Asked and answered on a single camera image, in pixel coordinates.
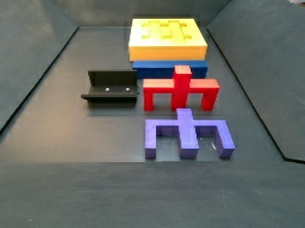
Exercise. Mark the yellow slotted board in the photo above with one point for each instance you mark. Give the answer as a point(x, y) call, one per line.
point(165, 40)

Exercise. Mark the purple comb-shaped block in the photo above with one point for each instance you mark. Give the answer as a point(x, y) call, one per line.
point(187, 129)

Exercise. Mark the red comb-shaped block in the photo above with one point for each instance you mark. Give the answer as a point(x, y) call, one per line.
point(179, 86)

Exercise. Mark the blue rectangular bar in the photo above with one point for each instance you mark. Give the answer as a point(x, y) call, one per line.
point(161, 69)

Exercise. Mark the black angle bracket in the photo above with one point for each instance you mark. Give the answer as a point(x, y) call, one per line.
point(112, 85)

